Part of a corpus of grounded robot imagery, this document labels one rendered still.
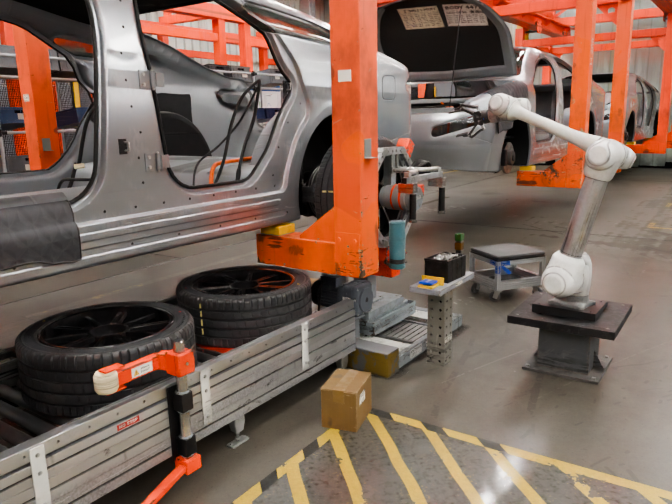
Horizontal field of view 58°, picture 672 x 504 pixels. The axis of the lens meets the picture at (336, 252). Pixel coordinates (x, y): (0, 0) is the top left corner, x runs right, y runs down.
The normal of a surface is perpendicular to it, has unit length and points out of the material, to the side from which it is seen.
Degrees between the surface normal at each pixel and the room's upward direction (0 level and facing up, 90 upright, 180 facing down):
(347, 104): 90
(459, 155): 104
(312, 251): 90
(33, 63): 90
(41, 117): 90
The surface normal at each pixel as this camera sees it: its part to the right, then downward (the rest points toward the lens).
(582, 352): -0.55, 0.19
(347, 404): -0.34, 0.21
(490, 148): 0.39, 0.25
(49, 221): 0.82, 0.09
